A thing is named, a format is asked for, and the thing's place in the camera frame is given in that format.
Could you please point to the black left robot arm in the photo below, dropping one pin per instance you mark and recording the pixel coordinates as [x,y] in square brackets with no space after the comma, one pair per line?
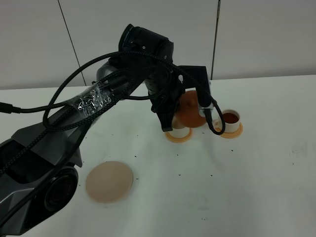
[38,175]

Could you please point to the left orange cup coaster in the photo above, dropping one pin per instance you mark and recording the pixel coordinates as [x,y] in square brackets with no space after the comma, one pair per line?
[176,140]

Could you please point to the white teacup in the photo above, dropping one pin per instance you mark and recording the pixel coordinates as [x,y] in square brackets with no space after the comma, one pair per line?
[231,119]
[181,132]

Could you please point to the left white teacup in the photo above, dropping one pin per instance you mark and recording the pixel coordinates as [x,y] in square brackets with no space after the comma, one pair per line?
[181,132]

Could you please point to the brown clay teapot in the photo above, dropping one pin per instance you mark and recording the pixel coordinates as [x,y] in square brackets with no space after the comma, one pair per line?
[188,112]

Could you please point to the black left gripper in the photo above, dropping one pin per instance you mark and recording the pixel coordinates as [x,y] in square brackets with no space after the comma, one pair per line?
[164,91]

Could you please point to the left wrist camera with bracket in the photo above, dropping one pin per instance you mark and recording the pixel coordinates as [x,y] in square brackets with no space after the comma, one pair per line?
[196,77]

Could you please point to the right white teacup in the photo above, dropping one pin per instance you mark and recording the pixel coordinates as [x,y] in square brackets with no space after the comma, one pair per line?
[231,119]

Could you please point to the large beige round coaster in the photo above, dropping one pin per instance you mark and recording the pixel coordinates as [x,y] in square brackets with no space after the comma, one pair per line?
[109,181]

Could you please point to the orange cup coaster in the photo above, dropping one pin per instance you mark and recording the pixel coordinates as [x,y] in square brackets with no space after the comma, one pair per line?
[233,133]
[176,140]

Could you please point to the right orange cup coaster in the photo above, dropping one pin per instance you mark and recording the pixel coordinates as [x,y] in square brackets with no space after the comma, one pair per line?
[233,133]

